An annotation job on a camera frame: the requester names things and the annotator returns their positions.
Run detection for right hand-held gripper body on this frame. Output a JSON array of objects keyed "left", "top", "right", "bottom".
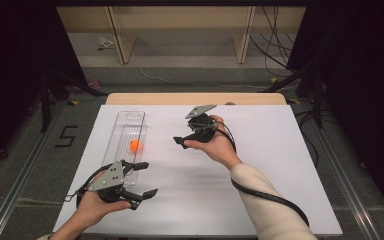
[{"left": 184, "top": 103, "right": 219, "bottom": 145}]

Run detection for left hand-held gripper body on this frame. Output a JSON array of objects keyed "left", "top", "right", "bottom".
[{"left": 86, "top": 160, "right": 135, "bottom": 204}]

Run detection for orange ball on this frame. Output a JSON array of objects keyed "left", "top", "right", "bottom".
[{"left": 128, "top": 138, "right": 142, "bottom": 154}]

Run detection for clear plastic tray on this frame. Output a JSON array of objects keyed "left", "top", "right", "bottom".
[{"left": 102, "top": 110, "right": 147, "bottom": 187}]

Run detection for person's right hand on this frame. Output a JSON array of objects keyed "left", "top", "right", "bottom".
[{"left": 183, "top": 114, "right": 245, "bottom": 172}]

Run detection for person's left hand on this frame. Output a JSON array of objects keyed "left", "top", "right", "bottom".
[{"left": 75, "top": 191, "right": 133, "bottom": 232}]

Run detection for wooden table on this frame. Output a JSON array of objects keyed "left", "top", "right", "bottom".
[{"left": 105, "top": 92, "right": 288, "bottom": 107}]

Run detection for white table board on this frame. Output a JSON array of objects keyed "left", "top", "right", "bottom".
[{"left": 52, "top": 104, "right": 344, "bottom": 238}]

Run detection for pink object on floor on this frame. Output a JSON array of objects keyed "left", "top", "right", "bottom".
[{"left": 71, "top": 78, "right": 101, "bottom": 95}]

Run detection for black metal stand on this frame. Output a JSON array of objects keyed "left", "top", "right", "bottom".
[
  {"left": 39, "top": 68, "right": 110, "bottom": 133},
  {"left": 259, "top": 62, "right": 325, "bottom": 130}
]

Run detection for wooden shelf unit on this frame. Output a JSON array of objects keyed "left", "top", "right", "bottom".
[{"left": 56, "top": 5, "right": 307, "bottom": 65}]

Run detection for crumpled clear wrapper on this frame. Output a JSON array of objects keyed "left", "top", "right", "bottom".
[{"left": 96, "top": 36, "right": 116, "bottom": 52}]

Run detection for dark curtain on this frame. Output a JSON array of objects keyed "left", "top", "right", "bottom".
[
  {"left": 286, "top": 0, "right": 384, "bottom": 228},
  {"left": 0, "top": 0, "right": 90, "bottom": 175}
]

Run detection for left hand-held gripper cable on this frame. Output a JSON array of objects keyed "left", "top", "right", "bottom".
[{"left": 63, "top": 165, "right": 110, "bottom": 209}]

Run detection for hand-held gripper cable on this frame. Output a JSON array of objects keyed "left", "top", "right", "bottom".
[
  {"left": 63, "top": 165, "right": 110, "bottom": 209},
  {"left": 209, "top": 119, "right": 311, "bottom": 229}
]

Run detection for white floor cable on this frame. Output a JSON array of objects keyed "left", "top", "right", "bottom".
[{"left": 139, "top": 67, "right": 268, "bottom": 90}]

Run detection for beige floor cable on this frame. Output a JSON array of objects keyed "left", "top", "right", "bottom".
[{"left": 0, "top": 195, "right": 65, "bottom": 206}]

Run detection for metal floor rail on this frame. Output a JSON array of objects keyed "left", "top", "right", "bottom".
[
  {"left": 0, "top": 99, "right": 68, "bottom": 240},
  {"left": 308, "top": 116, "right": 383, "bottom": 240}
]

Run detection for right hand-held gripper cable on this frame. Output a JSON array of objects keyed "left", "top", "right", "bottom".
[{"left": 209, "top": 119, "right": 311, "bottom": 229}]

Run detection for black floor cables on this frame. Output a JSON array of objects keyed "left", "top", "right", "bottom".
[{"left": 294, "top": 109, "right": 340, "bottom": 168}]

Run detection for bundle of black hanging cables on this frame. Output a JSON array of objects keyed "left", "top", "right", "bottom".
[{"left": 248, "top": 5, "right": 298, "bottom": 78}]

